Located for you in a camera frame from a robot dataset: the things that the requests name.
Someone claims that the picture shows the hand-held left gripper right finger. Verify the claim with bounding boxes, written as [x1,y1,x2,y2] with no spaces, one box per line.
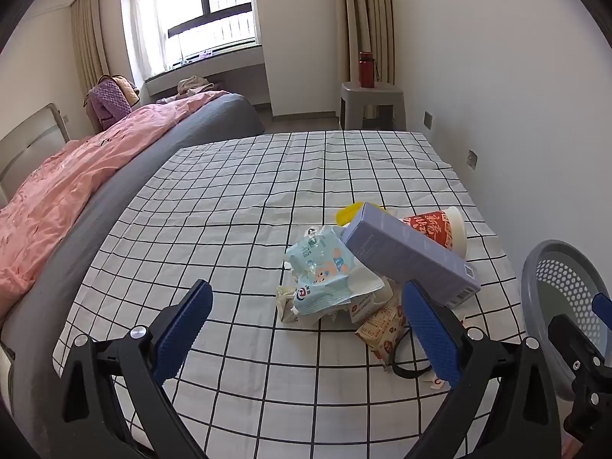
[402,280,548,459]

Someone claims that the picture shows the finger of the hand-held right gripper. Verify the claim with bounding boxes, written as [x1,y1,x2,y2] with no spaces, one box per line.
[591,291,612,320]
[547,314,607,379]

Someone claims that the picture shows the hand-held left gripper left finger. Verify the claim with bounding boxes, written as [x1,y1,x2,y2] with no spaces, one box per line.
[60,278,214,459]

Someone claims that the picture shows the grey perforated plastic basket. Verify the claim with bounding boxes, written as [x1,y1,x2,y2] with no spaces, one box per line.
[521,240,612,402]

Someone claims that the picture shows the red print snack packet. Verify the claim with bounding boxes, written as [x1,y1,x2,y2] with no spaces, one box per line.
[355,296,418,364]

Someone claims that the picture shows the black strap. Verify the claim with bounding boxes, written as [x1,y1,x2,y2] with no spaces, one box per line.
[391,325,435,379]

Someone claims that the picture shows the torn white carton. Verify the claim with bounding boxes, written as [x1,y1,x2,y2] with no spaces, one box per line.
[349,291,399,325]

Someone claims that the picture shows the purple cardboard box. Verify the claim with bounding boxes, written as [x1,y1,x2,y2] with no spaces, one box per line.
[340,202,481,308]

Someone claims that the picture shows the red and white paper cup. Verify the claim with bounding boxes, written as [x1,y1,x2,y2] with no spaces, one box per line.
[402,207,468,256]

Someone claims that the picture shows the beige paper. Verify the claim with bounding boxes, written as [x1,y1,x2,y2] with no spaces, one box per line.
[276,285,335,328]

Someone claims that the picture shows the blue wet wipes packet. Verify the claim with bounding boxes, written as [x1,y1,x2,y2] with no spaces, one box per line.
[285,226,386,316]

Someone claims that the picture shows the yellow plastic ring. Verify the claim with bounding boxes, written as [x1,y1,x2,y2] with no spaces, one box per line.
[335,203,383,227]

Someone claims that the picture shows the black checked white cloth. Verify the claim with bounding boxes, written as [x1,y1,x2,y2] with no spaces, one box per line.
[52,130,527,459]

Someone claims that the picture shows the grey bed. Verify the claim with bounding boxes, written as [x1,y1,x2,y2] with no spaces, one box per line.
[0,92,266,441]

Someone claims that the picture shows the pink blanket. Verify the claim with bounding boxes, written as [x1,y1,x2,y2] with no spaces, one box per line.
[0,91,230,319]

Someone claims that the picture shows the grey plastic stool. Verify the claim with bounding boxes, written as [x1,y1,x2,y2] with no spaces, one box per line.
[340,81,407,131]

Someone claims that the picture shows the purple quilted bag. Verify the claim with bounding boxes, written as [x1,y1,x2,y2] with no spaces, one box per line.
[85,75,140,132]

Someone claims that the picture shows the grey headboard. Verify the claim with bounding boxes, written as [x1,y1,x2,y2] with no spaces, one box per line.
[0,103,70,206]

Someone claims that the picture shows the beige clothes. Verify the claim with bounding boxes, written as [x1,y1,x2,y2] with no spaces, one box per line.
[177,75,216,97]

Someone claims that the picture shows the bay window ledge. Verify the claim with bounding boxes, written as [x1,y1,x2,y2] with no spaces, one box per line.
[143,45,266,106]

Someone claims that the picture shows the red water bottle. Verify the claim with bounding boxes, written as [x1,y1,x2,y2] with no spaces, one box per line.
[358,51,379,89]

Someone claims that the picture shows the beige curtain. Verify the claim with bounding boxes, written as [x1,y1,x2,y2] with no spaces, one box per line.
[71,0,111,93]
[335,0,397,88]

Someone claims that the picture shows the white sheer curtain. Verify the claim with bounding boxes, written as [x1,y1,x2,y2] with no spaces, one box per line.
[134,0,169,76]

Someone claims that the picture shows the window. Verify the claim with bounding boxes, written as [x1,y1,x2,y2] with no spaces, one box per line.
[153,0,256,65]

